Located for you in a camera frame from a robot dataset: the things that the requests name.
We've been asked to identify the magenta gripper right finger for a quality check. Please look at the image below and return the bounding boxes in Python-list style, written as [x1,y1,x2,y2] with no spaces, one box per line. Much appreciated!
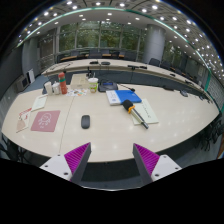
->
[133,143,181,185]

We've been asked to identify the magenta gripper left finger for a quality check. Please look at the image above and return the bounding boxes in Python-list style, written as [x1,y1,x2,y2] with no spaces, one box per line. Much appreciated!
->
[41,143,91,183]

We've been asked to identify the black computer mouse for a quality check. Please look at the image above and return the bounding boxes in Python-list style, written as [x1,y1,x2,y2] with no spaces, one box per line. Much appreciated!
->
[81,115,90,129]

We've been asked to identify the pink square mouse pad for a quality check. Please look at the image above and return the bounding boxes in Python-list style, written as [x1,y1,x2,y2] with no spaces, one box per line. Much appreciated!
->
[31,110,60,132]

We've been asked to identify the red and white leaflet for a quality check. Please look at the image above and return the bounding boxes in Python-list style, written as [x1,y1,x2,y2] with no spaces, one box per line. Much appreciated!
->
[16,108,31,132]

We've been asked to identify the black and orange microphone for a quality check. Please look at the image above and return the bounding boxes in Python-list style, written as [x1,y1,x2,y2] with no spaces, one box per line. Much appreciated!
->
[122,100,149,129]

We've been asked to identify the white paper pad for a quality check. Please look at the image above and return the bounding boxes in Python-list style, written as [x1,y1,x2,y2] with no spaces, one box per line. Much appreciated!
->
[32,94,48,111]

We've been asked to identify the colourful printed leaflet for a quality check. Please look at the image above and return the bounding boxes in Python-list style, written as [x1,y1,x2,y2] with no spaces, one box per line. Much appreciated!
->
[66,89,87,97]

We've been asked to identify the orange red bottle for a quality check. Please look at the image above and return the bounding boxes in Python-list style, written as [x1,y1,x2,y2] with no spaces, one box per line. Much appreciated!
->
[58,72,67,94]

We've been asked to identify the white small cup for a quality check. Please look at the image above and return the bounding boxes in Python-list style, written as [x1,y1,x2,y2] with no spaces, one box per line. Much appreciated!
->
[52,82,60,95]

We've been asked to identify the white paper cup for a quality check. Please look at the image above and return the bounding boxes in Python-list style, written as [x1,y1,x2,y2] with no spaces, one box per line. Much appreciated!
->
[88,78,98,93]

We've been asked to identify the black conference microphone unit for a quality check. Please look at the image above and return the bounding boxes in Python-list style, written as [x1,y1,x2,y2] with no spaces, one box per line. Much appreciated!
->
[98,82,118,92]

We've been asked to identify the black office chair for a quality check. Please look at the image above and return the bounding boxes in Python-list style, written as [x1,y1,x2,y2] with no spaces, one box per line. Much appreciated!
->
[149,58,160,67]

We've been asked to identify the grey round pillar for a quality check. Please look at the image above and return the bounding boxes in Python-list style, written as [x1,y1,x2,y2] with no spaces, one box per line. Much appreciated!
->
[142,24,166,63]

